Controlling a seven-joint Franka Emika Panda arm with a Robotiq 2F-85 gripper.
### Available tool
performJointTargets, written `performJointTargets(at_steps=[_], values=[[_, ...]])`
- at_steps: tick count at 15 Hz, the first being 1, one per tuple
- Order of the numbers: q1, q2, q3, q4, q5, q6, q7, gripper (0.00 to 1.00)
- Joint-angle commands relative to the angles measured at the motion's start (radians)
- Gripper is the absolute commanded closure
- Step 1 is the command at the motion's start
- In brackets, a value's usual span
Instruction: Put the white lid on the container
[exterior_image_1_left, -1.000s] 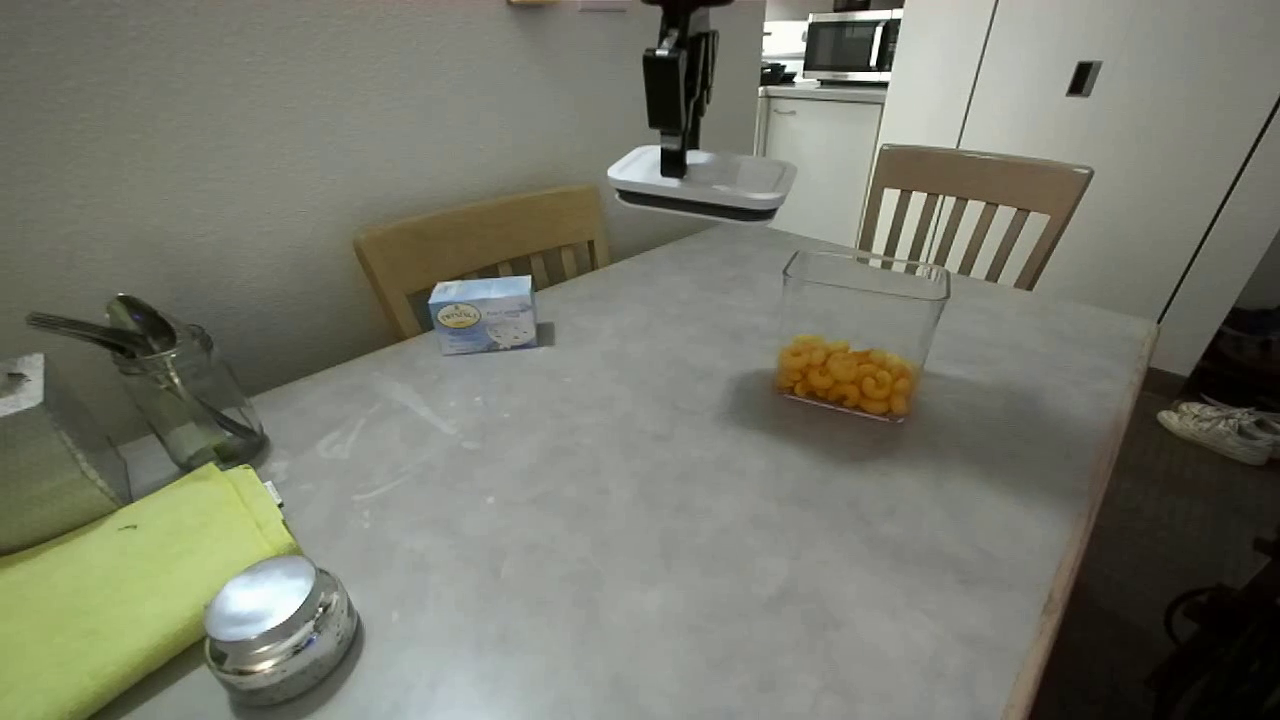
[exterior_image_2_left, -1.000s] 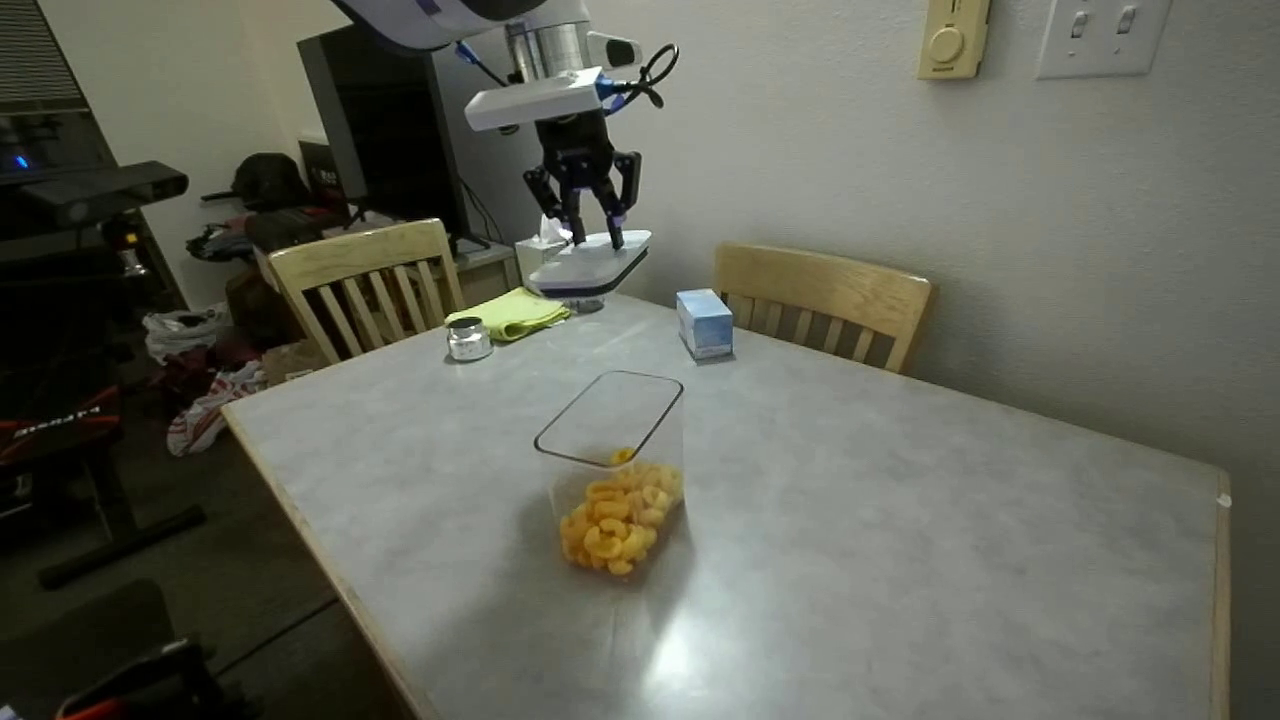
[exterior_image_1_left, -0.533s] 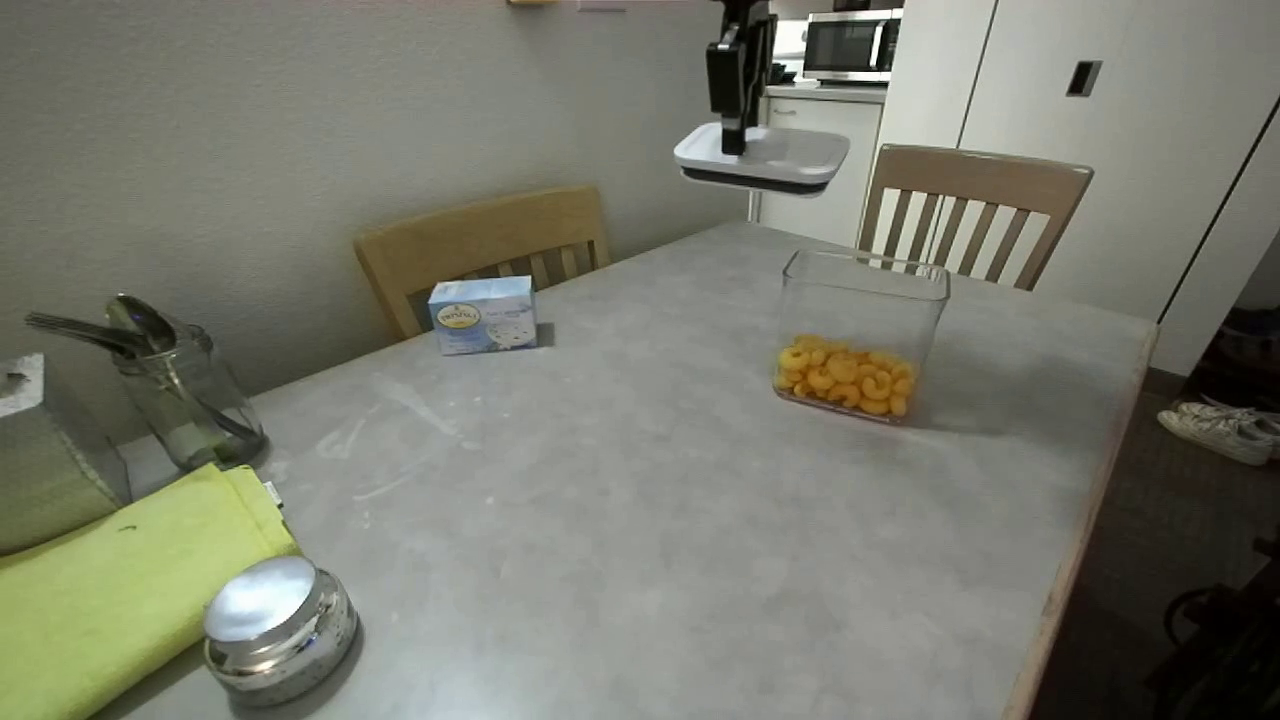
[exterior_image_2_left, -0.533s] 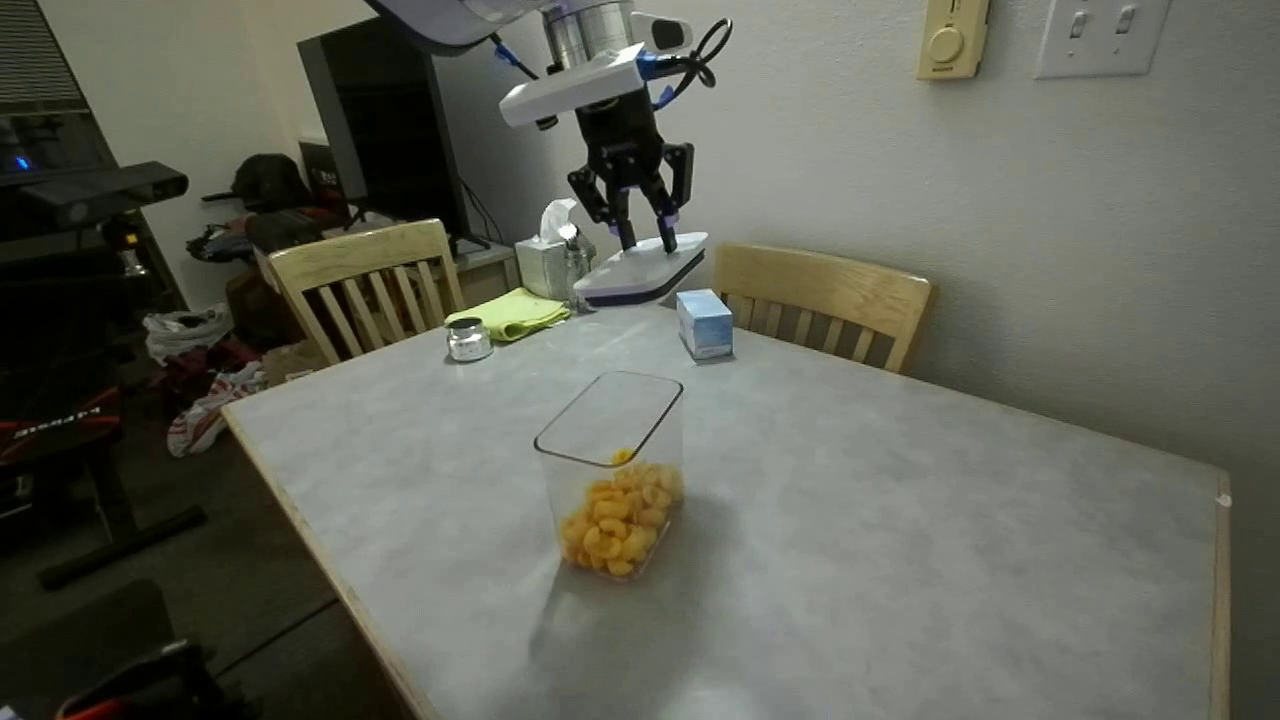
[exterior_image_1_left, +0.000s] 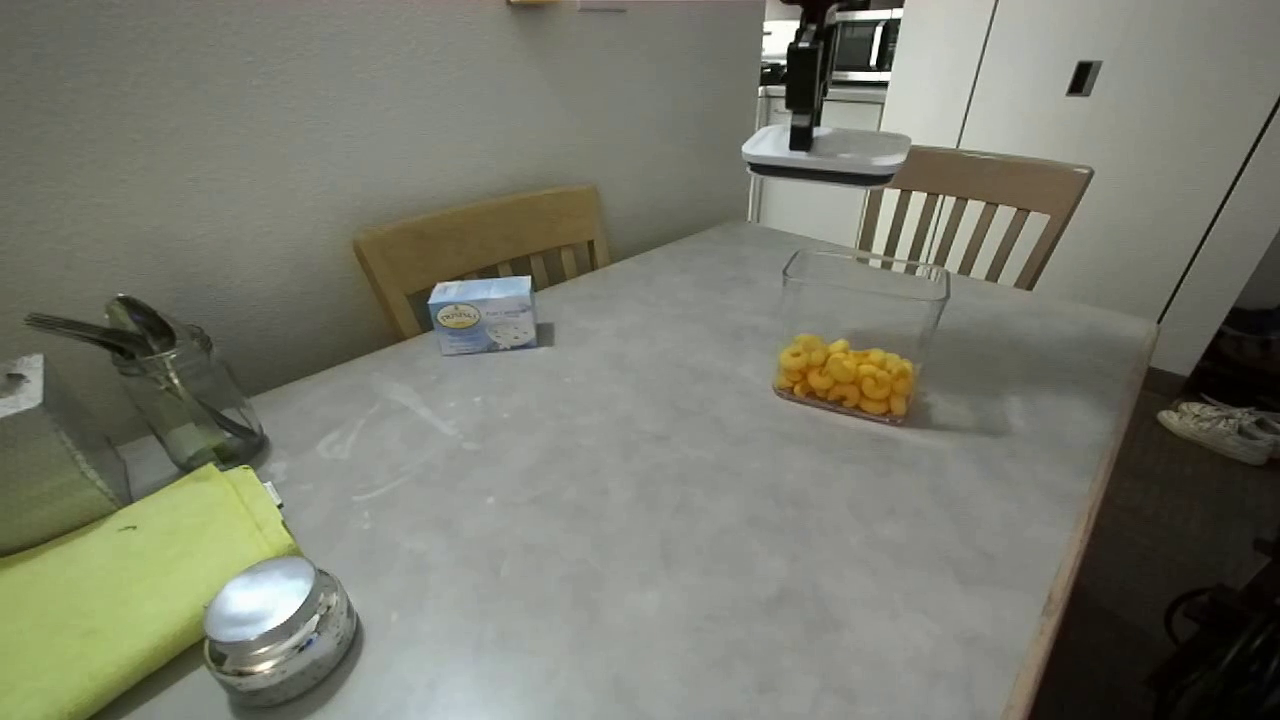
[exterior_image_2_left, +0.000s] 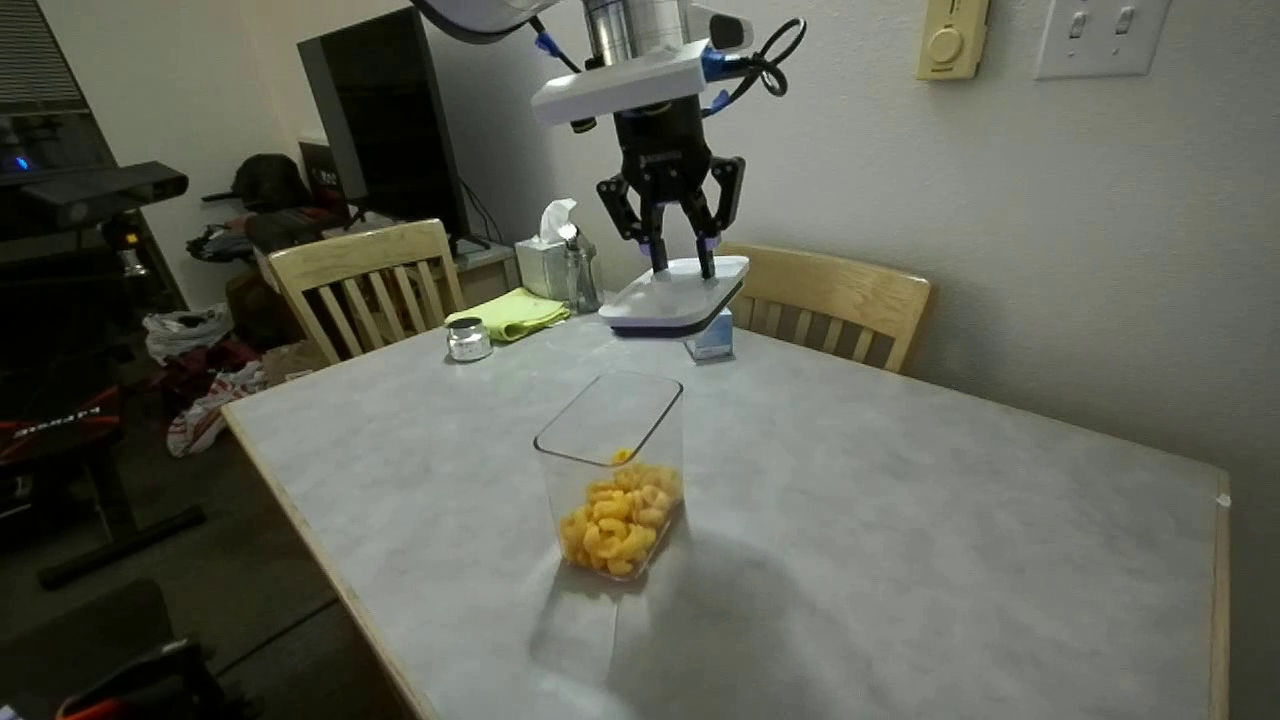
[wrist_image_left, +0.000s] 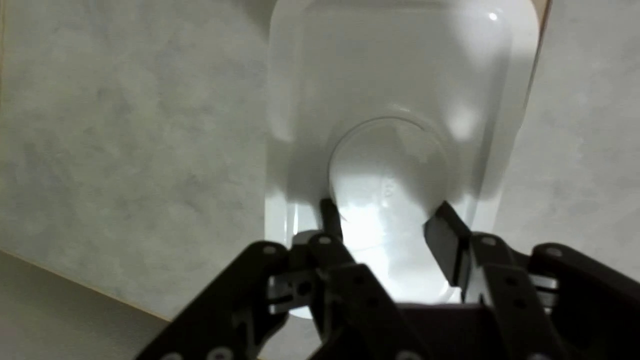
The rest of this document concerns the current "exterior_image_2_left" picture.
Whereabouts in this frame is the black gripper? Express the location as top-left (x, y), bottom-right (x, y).
top-left (590, 95), bottom-right (748, 280)

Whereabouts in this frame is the white container lid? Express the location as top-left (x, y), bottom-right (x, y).
top-left (595, 252), bottom-right (753, 334)

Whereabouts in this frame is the clear plastic container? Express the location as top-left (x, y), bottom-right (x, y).
top-left (526, 368), bottom-right (692, 589)

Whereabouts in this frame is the small blue cardboard box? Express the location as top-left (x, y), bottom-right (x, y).
top-left (679, 313), bottom-right (738, 368)

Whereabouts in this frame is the white tissue box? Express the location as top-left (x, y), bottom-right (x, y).
top-left (513, 195), bottom-right (585, 301)

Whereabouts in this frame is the wooden chair with solid backrest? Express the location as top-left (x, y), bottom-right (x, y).
top-left (715, 239), bottom-right (934, 374)

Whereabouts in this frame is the green cloth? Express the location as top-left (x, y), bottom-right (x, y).
top-left (443, 284), bottom-right (576, 349)

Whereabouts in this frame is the wooden chair with slatted backrest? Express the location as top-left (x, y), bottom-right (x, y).
top-left (264, 217), bottom-right (468, 368)

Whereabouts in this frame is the dark bag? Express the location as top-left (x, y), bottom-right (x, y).
top-left (194, 149), bottom-right (350, 260)

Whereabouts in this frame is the clothes pile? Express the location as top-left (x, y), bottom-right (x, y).
top-left (141, 301), bottom-right (326, 459)

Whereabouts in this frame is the black and red bag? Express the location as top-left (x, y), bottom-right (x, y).
top-left (50, 637), bottom-right (249, 720)

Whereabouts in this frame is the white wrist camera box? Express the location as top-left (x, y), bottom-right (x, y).
top-left (533, 36), bottom-right (753, 135)

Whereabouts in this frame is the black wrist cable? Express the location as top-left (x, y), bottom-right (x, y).
top-left (696, 16), bottom-right (813, 104)

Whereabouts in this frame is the white light switch plate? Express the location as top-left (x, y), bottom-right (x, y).
top-left (1033, 0), bottom-right (1174, 79)

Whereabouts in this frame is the black camera on stand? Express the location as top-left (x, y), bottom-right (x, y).
top-left (0, 157), bottom-right (193, 230)

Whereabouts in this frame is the black stand frame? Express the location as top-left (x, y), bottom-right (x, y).
top-left (0, 382), bottom-right (212, 591)

